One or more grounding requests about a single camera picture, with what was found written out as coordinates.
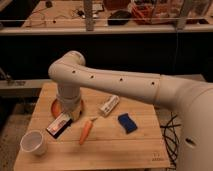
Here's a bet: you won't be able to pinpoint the orange bowl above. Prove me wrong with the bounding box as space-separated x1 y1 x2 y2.
51 99 84 122

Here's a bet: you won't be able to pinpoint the black object on bench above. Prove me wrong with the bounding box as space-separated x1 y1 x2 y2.
107 10 131 26

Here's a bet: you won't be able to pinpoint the grey metal post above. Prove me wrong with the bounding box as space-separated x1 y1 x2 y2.
83 0 94 31

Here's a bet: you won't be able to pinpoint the orange carrot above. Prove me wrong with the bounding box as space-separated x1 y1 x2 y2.
79 118 95 145

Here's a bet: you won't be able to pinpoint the black whiteboard eraser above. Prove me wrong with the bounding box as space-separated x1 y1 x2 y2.
46 113 73 139

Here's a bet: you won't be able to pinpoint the grey metal rail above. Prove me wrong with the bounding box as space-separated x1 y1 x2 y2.
0 73 205 98

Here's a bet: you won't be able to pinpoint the black floor cables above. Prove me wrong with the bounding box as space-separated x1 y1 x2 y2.
160 111 183 169

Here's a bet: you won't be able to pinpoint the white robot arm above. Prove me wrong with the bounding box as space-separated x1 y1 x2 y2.
48 51 213 171

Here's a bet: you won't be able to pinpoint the clear plastic bottle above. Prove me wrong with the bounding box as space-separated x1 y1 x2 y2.
99 95 120 117

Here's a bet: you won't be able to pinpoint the orange basket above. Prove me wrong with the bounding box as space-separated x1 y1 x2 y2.
131 6 152 25

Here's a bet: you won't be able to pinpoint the blue sponge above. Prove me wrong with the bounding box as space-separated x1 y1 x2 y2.
118 113 137 134

